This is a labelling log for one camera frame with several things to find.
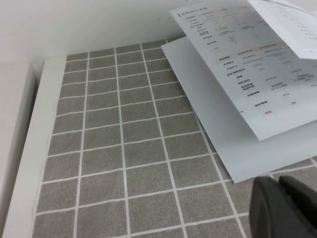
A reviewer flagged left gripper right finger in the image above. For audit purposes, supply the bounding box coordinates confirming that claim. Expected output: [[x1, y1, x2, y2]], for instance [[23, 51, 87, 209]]
[[279, 175, 317, 234]]

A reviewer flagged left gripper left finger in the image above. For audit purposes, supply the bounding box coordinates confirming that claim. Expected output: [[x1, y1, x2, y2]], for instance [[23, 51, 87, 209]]
[[249, 177, 317, 238]]

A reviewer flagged white side board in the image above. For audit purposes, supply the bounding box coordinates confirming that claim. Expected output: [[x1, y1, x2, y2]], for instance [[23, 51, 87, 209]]
[[0, 63, 38, 238]]

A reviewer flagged white brochure book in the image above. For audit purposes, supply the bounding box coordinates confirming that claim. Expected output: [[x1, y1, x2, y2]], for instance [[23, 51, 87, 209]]
[[160, 0, 317, 184]]

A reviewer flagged grey checked tablecloth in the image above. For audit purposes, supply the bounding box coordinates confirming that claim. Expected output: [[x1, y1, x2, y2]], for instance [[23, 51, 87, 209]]
[[32, 39, 317, 238]]

